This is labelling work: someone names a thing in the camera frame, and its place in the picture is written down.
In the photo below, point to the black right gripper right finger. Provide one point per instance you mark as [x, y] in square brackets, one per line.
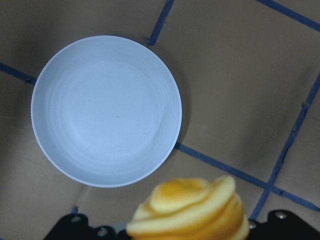
[282, 225]

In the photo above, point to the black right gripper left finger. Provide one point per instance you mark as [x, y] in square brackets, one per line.
[76, 226]

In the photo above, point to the orange striped bread loaf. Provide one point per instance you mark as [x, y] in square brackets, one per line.
[191, 209]

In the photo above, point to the blue round plate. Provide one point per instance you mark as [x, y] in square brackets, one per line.
[106, 111]

